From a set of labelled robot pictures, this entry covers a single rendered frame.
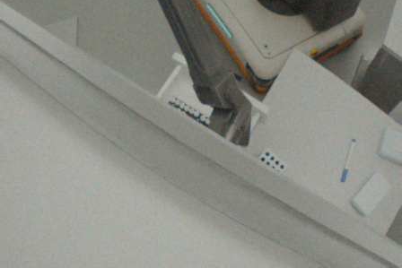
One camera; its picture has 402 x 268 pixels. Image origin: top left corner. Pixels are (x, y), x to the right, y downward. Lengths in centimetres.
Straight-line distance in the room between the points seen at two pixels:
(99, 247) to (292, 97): 133
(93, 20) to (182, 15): 160
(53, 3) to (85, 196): 244
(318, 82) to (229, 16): 70
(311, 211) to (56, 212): 18
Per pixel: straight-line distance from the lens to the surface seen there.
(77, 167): 40
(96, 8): 269
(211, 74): 114
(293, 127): 165
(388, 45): 183
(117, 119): 37
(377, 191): 162
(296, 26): 229
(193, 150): 37
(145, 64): 252
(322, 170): 164
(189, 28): 110
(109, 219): 39
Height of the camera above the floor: 234
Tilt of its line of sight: 75 degrees down
